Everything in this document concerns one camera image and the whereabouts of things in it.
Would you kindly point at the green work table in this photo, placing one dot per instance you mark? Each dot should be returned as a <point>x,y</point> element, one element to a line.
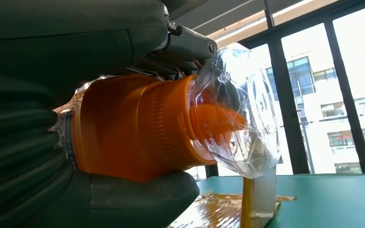
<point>327,201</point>

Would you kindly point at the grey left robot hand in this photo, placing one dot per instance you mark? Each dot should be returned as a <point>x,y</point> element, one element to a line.
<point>75,37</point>

